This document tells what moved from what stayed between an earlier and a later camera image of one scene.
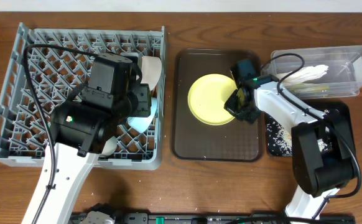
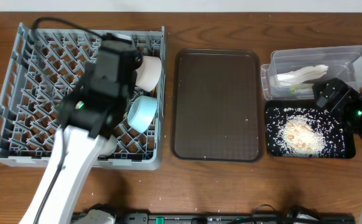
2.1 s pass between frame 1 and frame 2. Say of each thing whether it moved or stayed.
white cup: stayed
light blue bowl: stayed
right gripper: moved
